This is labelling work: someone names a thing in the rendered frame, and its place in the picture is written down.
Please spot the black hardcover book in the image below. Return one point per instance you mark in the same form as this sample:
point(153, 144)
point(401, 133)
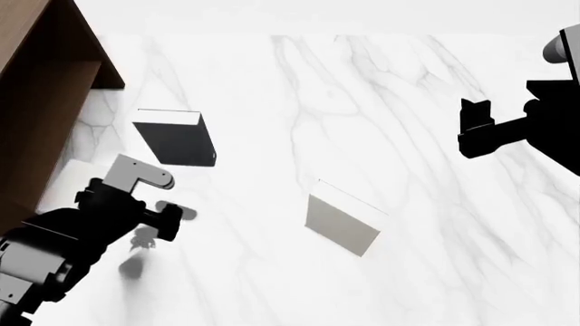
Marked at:
point(179, 142)

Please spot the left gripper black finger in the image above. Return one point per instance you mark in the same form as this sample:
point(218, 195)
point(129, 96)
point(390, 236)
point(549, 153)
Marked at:
point(172, 213)
point(166, 233)

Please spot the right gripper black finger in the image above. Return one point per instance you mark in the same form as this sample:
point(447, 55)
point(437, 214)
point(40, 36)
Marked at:
point(473, 144)
point(476, 113)

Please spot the white hardcover book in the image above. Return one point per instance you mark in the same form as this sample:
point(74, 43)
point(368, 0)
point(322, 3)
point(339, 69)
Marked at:
point(340, 224)

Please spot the brown wooden cabinet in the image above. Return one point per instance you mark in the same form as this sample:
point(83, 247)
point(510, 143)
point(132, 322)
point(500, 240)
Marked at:
point(41, 102)

